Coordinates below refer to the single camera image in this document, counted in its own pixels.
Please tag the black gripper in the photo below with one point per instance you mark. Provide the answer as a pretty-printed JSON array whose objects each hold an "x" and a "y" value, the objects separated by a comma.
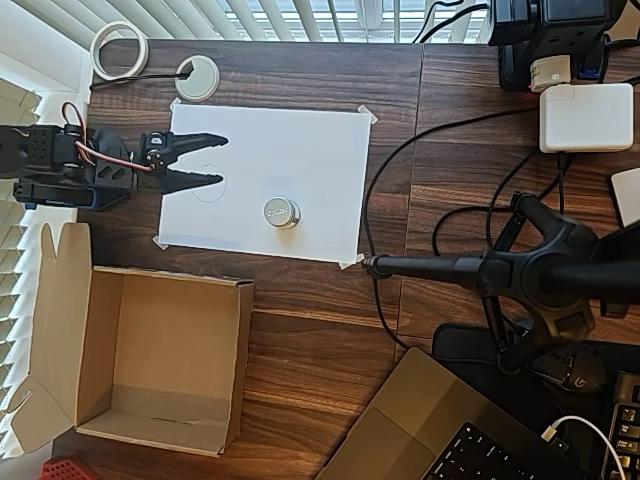
[{"x": 161, "y": 176}]

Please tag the small jar with silver lid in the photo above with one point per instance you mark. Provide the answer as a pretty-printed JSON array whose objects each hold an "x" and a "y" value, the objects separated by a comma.
[{"x": 280, "y": 210}]

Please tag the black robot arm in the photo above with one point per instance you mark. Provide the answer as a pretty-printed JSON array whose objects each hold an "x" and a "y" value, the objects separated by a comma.
[{"x": 35, "y": 145}]

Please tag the open brown cardboard box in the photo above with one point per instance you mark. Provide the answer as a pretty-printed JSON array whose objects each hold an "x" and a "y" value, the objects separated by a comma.
[{"x": 165, "y": 350}]

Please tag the masking tape corner piece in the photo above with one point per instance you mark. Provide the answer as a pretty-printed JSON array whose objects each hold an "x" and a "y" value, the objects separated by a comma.
[
  {"x": 369, "y": 115},
  {"x": 160, "y": 243},
  {"x": 350, "y": 262},
  {"x": 176, "y": 105}
]

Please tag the white round desk grommet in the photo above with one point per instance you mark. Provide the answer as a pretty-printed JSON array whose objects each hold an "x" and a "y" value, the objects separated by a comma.
[{"x": 200, "y": 87}]

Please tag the white paper sheet with circles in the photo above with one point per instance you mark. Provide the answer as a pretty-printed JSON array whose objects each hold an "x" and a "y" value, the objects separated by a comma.
[{"x": 300, "y": 150}]

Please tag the beige masking tape roll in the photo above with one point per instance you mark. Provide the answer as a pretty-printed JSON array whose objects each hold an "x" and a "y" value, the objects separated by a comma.
[{"x": 120, "y": 76}]

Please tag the cream vertical blinds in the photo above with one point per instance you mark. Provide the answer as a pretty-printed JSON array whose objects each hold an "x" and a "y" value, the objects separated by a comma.
[
  {"x": 300, "y": 20},
  {"x": 15, "y": 250}
]

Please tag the black mouse pad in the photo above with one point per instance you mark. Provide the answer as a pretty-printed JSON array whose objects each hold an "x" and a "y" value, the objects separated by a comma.
[{"x": 460, "y": 345}]

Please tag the grey open laptop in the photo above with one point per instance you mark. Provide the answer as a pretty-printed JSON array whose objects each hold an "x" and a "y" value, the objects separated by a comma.
[{"x": 400, "y": 430}]

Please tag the red perforated base block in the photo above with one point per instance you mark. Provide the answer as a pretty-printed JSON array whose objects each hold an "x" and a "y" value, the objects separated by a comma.
[{"x": 65, "y": 472}]

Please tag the black tripod stand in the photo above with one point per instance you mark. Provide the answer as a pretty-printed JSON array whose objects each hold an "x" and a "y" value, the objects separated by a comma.
[{"x": 540, "y": 280}]

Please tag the white square power adapter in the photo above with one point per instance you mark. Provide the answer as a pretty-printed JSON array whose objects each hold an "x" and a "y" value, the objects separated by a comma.
[{"x": 585, "y": 117}]

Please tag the black power strip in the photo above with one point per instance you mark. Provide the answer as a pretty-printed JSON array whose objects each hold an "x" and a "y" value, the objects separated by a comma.
[{"x": 575, "y": 20}]

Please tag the silver flat device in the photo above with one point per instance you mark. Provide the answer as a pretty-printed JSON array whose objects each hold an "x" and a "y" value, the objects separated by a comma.
[{"x": 627, "y": 197}]

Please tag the black computer mouse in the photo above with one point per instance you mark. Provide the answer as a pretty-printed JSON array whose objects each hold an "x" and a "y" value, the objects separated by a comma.
[{"x": 580, "y": 380}]

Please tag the black keyboard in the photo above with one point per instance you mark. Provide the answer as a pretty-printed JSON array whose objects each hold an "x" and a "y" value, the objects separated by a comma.
[{"x": 627, "y": 435}]

